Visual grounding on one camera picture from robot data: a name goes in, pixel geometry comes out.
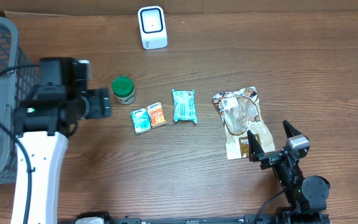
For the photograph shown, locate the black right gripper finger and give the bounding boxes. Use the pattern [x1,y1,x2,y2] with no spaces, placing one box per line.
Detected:
[283,120,301,139]
[247,130,265,162]

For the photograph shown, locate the beige brown snack bag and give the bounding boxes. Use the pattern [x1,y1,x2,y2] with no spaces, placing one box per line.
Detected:
[213,86,275,159]

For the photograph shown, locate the green lid white jar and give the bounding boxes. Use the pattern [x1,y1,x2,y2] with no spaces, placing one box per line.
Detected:
[112,76,136,105]

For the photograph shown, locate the teal wet wipes pack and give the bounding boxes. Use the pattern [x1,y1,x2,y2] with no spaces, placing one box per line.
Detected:
[172,89,198,124]

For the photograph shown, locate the teal tissue pack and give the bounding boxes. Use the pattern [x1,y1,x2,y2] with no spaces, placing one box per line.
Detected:
[131,108,151,134]

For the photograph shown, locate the orange tissue pack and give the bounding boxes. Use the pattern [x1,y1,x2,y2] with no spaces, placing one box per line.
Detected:
[146,102,167,128]

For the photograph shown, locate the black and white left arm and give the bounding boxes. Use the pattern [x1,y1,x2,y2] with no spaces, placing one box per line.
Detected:
[11,57,111,223]

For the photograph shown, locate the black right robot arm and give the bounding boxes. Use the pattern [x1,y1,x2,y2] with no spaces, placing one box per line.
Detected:
[244,120,331,224]

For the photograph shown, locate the white barcode scanner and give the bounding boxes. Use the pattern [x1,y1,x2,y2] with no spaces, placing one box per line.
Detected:
[137,6,168,50]

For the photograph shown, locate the grey plastic mesh basket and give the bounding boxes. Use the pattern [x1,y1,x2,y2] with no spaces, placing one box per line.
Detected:
[0,17,39,185]

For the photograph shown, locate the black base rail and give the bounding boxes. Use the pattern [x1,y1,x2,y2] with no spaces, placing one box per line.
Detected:
[110,214,279,224]

